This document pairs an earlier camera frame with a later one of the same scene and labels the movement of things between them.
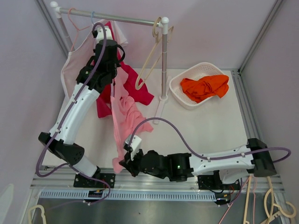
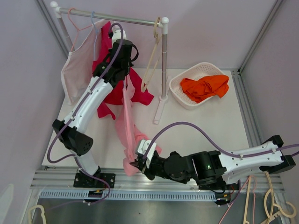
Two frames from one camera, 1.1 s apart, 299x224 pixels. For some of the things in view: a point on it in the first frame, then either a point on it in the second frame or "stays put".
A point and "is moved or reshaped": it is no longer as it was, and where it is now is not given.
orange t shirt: (204, 87) stays put
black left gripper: (117, 63) -> (129, 63)
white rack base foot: (162, 99) stays put
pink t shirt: (126, 118) is moved or reshaped
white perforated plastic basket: (195, 72) stays put
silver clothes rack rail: (110, 17) stays put
